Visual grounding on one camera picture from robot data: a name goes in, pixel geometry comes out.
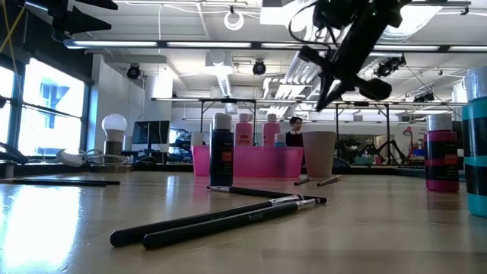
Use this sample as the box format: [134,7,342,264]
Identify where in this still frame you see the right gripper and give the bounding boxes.
[298,14,393,112]

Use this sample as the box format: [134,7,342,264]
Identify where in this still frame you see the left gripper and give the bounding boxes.
[49,0,119,41]

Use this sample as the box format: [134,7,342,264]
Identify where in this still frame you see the large pink paint bottle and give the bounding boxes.
[234,113,254,147]
[262,113,282,148]

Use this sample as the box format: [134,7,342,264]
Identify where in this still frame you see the small magenta paint bottle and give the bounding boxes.
[424,113,460,193]

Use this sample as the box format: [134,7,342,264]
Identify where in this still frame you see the small dark purple paint bottle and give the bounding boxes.
[208,113,235,187]

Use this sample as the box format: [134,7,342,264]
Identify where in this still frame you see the small light blue paint bottle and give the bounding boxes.
[462,66,487,218]

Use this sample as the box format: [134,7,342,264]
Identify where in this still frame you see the person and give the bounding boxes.
[285,116,305,148]

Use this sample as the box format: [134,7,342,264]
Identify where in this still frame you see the beige paper cup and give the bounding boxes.
[302,131,338,178]

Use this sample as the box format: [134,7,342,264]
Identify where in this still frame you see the black tripod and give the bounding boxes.
[374,139,409,165]

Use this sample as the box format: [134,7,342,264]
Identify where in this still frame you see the red desk lamp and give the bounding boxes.
[402,126,415,153]

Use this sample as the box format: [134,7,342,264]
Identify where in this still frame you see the large black-framed window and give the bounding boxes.
[0,56,92,161]

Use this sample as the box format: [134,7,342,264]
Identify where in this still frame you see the pink plastic tray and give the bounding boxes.
[191,144,304,179]

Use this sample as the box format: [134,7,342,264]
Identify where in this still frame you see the overhead LED light bar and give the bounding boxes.
[62,39,487,53]

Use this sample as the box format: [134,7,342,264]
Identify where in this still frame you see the black paintbrush silver ferrule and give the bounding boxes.
[142,197,320,251]
[207,185,328,205]

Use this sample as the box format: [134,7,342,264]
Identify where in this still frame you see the black computer monitor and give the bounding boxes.
[132,120,171,145]

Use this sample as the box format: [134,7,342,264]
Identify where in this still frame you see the brush pair bottom centre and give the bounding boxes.
[109,193,305,247]

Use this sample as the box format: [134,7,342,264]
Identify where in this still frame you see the black ceiling-mounted camera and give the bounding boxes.
[374,54,407,79]

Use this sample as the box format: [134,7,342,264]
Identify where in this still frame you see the black background rig frame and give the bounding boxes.
[151,97,469,164]

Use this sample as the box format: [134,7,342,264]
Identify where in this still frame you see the white coiled cable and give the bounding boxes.
[223,10,245,32]

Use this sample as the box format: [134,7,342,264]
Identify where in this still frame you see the white cable with plug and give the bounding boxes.
[56,148,132,168]

